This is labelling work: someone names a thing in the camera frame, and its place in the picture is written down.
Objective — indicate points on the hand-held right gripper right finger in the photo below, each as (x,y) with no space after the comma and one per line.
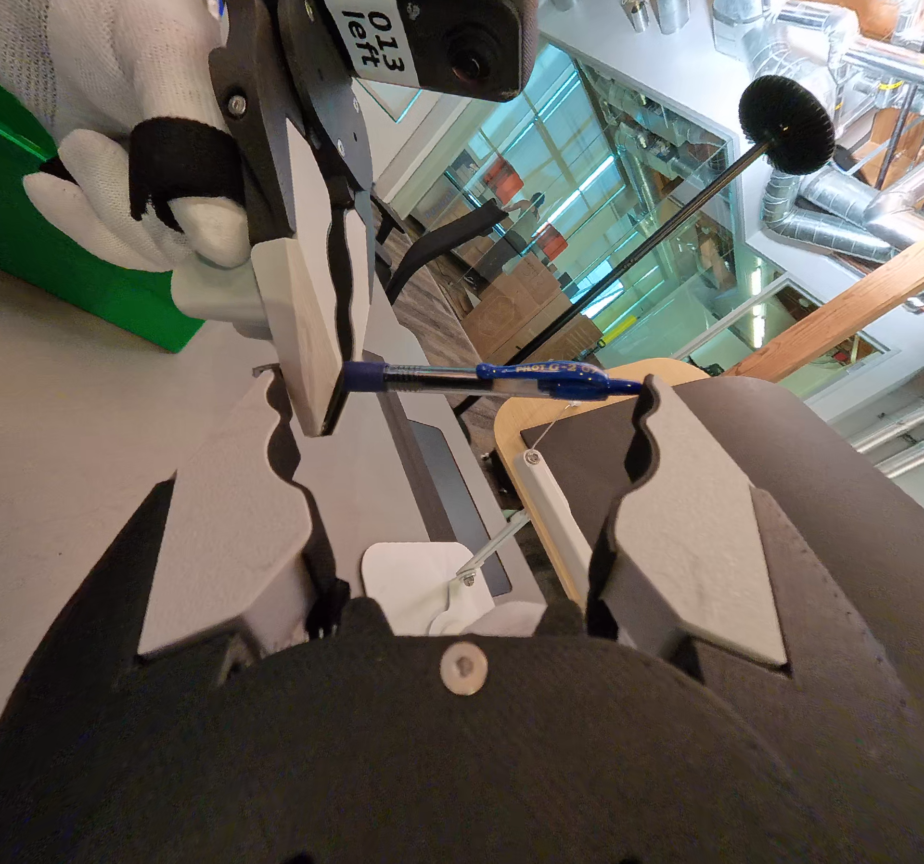
(693,553)

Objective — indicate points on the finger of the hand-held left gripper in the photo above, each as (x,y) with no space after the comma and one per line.
(310,301)
(357,279)

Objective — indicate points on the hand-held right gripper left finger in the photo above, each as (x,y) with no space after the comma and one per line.
(224,539)

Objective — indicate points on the blue pen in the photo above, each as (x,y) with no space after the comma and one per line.
(491,377)

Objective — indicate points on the green plastic bin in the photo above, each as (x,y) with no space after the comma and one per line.
(72,265)

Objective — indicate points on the person's left hand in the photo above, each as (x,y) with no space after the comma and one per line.
(108,84)

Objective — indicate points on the black office chair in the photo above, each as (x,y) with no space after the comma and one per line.
(440,243)

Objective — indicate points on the cardboard box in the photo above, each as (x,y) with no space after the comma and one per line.
(520,308)

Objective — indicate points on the orange 3D printer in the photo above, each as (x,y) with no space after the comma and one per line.
(503,178)
(550,241)

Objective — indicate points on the black floor lamp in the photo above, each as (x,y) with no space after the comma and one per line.
(787,124)

